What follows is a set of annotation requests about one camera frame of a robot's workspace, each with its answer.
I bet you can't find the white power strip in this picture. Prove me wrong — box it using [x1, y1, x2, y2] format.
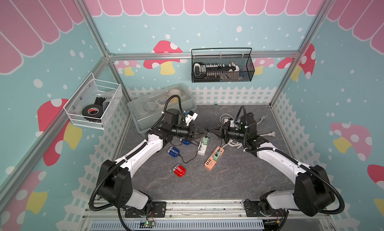
[197, 137, 208, 156]

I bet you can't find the long black charging cable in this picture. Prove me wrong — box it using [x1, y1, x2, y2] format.
[205, 127, 224, 155]

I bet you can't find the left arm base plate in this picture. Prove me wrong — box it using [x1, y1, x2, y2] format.
[125, 202, 167, 218]

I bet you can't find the white power strip cord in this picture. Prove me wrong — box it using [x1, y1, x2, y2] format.
[208, 113, 268, 133]

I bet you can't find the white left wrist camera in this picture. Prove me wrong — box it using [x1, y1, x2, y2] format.
[185, 111, 198, 126]

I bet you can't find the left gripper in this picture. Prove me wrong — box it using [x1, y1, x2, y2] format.
[171, 122, 207, 141]

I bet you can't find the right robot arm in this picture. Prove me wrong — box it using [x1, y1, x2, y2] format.
[212, 106, 346, 217]

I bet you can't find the black socket bit holder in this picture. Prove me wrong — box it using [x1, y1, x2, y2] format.
[192, 63, 240, 79]

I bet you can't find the black wire mesh basket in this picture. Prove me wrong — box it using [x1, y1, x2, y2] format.
[191, 48, 255, 83]

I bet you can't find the clear plastic storage box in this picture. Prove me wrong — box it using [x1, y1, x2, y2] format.
[128, 83, 197, 135]

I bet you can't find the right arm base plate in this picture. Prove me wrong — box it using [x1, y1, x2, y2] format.
[243, 199, 287, 219]

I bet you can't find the black tape roll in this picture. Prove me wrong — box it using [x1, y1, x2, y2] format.
[82, 104, 104, 122]

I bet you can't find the white wire wall basket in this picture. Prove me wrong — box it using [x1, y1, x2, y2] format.
[63, 74, 123, 130]

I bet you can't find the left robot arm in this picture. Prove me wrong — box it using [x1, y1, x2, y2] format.
[89, 95, 208, 215]

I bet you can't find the orange power strip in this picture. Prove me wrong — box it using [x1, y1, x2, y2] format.
[205, 146, 224, 171]

